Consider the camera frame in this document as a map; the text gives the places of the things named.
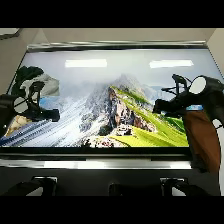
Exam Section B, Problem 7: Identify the grey garment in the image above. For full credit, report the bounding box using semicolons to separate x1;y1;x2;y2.
38;73;61;98

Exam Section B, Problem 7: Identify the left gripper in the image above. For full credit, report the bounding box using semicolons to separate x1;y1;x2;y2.
30;107;61;123

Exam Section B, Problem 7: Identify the black garment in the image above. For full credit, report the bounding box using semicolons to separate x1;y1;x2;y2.
11;65;45;98

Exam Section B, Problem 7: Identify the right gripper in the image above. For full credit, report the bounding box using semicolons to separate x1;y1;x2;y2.
152;97;185;118

